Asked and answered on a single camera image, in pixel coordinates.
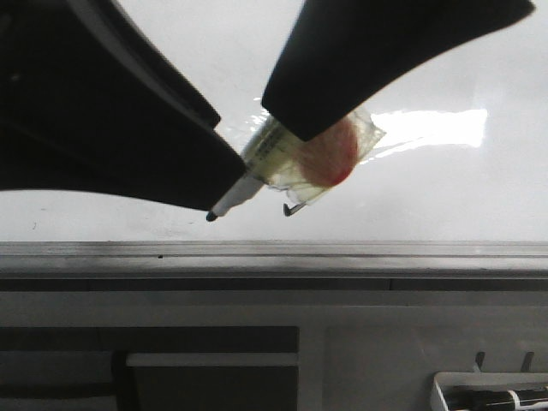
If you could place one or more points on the grey aluminium whiteboard tray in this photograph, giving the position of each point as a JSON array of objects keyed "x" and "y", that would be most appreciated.
[{"x": 273, "y": 265}]

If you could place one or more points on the white plastic marker basket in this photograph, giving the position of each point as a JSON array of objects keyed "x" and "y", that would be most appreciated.
[{"x": 445, "y": 383}]

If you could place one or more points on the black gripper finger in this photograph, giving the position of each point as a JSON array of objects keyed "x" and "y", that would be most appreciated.
[
  {"x": 340, "y": 53},
  {"x": 89, "y": 104}
]

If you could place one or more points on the black marker in basket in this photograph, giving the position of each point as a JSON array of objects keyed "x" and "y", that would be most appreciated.
[{"x": 525, "y": 399}]

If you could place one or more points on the taped whiteboard marker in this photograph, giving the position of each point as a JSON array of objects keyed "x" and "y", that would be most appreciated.
[{"x": 304, "y": 170}]

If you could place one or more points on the dark rectangular panel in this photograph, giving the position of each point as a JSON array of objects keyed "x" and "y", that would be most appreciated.
[{"x": 150, "y": 368}]

